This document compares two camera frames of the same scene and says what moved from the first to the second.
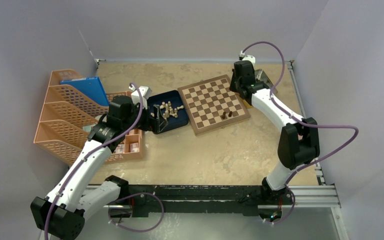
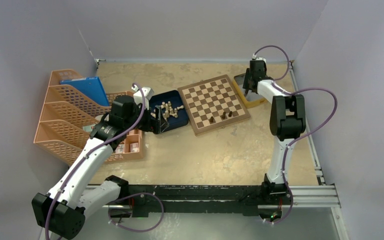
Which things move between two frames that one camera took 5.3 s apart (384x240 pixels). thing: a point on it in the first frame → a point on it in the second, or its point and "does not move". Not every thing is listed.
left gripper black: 150,124 does not move
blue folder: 90,87 does not move
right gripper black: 233,87 → 246,85
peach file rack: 67,118 does not move
